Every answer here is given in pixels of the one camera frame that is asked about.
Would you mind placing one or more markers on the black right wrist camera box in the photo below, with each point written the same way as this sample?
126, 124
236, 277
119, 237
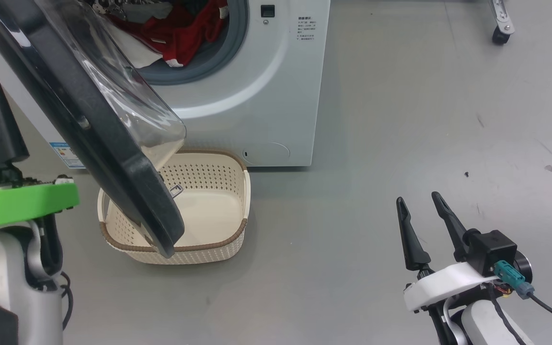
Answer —
491, 249

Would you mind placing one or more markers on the blue energy label sticker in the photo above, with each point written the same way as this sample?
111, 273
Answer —
65, 155

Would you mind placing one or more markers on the black door lock slot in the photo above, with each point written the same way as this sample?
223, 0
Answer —
267, 11

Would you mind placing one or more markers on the black caster wheel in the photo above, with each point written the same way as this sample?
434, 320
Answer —
500, 37

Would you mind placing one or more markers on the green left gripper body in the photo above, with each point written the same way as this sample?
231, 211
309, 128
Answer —
17, 201

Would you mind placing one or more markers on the cream perforated laundry basket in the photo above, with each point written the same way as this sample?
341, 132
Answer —
218, 201

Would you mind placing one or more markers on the red garment white cuff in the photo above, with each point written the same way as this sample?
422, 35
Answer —
194, 33

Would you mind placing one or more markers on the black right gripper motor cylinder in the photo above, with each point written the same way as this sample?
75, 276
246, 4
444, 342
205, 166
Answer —
524, 266

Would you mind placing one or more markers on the round black glass washer door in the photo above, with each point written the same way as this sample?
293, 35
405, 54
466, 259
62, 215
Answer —
113, 158

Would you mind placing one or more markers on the round drain filter cover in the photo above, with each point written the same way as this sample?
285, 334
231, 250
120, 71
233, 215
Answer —
269, 153

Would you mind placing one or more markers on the white front-load washing machine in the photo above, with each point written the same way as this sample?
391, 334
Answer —
281, 96

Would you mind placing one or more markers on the grey metal table leg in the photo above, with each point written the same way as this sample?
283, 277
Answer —
501, 14

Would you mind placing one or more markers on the shiny steel washer drum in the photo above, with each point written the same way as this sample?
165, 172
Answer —
101, 5

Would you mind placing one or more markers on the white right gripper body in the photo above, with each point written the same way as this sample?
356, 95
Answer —
443, 285

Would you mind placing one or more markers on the grey text notice sticker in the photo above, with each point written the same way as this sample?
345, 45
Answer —
305, 28

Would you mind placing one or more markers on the red garment curved white stripes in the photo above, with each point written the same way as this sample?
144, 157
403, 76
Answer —
137, 28

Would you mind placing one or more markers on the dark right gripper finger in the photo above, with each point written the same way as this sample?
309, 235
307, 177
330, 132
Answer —
453, 225
412, 244

